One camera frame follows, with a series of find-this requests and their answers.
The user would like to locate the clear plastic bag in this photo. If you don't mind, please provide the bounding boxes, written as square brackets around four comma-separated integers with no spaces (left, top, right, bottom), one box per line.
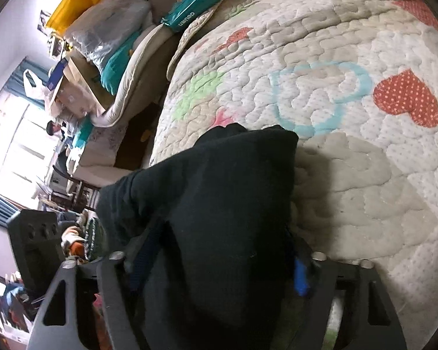
[64,0,152,68]

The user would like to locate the yellow plastic bag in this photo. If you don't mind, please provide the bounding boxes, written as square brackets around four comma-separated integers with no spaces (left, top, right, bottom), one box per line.
[46,0,119,39]

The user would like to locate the teal wipes package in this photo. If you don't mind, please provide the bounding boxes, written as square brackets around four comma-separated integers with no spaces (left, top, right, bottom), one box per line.
[161,0,263,33]

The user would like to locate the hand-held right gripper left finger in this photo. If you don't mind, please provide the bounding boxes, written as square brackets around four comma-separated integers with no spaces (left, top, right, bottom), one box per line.
[25,222,165,350]

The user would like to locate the floral fabric bench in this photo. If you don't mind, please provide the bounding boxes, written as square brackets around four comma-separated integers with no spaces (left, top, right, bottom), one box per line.
[67,122,132,186]

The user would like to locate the beige padded cushion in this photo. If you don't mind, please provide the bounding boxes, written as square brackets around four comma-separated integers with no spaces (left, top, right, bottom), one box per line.
[89,0,190,128]

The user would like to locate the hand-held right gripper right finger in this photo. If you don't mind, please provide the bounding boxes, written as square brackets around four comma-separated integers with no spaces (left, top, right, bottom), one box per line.
[294,250,407,350]

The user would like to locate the teal pillow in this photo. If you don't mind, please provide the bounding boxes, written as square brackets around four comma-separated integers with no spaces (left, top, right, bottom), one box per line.
[100,42,139,93]

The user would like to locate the brown cardboard box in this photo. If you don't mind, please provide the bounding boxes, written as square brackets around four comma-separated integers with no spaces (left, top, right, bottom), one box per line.
[46,56,106,117]

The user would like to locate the quilted heart print blanket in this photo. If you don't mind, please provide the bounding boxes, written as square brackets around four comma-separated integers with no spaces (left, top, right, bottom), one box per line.
[146,0,438,350]

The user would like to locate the blue curtain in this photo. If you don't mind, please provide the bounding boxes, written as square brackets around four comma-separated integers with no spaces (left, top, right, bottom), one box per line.
[0,188,22,228]

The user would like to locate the dark wooden chair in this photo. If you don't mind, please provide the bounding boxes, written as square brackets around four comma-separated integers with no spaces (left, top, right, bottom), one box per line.
[40,164,100,213]

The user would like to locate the white handled plastic bag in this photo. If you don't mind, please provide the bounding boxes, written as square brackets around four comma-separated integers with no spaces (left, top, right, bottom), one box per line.
[22,69,59,100]

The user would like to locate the black pants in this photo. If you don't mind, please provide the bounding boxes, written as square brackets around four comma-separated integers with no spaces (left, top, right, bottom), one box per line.
[95,123,336,350]

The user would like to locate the green mesh bag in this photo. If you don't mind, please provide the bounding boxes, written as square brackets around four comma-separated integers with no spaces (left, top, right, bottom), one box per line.
[82,215,107,260]

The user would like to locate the wall photo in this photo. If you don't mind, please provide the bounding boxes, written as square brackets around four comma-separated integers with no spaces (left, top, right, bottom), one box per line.
[38,9,52,34]

